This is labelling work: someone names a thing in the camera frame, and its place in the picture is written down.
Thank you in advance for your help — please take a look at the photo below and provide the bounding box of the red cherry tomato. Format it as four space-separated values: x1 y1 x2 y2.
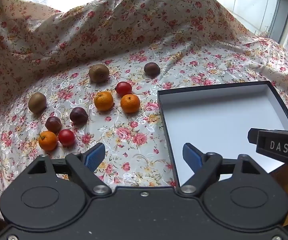
115 81 132 97
58 129 75 147

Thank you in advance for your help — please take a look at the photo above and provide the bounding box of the dark red plum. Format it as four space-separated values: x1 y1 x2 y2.
45 116 62 134
70 107 88 125

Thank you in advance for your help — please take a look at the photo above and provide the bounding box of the orange tangerine with stem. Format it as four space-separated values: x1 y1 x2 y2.
94 92 114 112

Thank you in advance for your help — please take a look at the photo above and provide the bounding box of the brown kiwi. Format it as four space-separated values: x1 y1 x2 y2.
28 92 47 114
89 64 109 83

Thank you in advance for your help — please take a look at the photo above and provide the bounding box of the black white shallow box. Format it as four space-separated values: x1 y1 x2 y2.
157 81 288 186

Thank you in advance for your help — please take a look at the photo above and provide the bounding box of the floral tablecloth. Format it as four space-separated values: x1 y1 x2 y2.
0 0 288 218

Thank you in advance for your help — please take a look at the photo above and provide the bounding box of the far dark plum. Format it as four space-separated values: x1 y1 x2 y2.
144 62 161 77

